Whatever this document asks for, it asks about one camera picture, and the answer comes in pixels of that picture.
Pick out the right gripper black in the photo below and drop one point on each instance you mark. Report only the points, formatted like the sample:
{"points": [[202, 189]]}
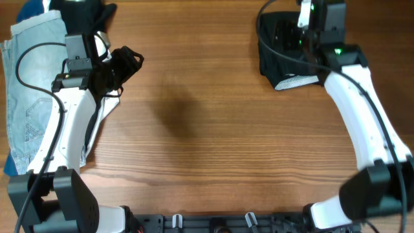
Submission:
{"points": [[288, 40]]}

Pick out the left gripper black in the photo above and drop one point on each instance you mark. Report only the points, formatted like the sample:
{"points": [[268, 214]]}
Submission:
{"points": [[124, 57]]}

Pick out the black shorts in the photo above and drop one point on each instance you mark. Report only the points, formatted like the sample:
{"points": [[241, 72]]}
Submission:
{"points": [[281, 51]]}

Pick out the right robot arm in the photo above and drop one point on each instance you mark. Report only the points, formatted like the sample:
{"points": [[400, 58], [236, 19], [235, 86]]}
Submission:
{"points": [[383, 184]]}

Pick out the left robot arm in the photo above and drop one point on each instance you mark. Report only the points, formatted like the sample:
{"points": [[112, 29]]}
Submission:
{"points": [[51, 196]]}

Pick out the white garment in pile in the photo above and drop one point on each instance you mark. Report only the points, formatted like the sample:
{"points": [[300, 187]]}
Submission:
{"points": [[106, 106]]}

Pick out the black garment in pile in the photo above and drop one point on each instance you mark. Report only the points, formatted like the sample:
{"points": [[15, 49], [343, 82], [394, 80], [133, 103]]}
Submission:
{"points": [[88, 66]]}

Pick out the blue garment at bottom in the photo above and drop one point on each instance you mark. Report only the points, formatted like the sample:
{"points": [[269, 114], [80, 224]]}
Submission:
{"points": [[30, 9]]}

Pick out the light blue denim shorts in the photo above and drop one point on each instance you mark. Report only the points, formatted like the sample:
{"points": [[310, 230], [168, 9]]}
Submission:
{"points": [[32, 58]]}

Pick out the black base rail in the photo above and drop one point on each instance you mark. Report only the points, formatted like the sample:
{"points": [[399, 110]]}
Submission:
{"points": [[285, 222]]}

